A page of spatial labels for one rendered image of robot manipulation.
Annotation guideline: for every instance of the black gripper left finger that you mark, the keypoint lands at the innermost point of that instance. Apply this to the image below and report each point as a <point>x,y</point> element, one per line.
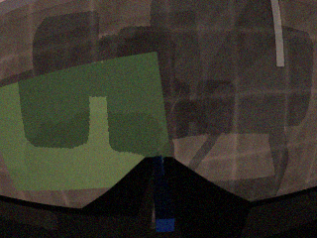
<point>124,211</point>

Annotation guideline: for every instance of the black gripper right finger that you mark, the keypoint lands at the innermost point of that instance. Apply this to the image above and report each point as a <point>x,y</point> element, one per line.
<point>204,210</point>

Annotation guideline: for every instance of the green tray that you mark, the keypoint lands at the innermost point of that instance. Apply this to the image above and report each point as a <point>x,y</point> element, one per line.
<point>85,126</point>

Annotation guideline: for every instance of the dark blue pin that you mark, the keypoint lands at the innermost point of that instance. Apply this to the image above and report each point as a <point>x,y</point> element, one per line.
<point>163,207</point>

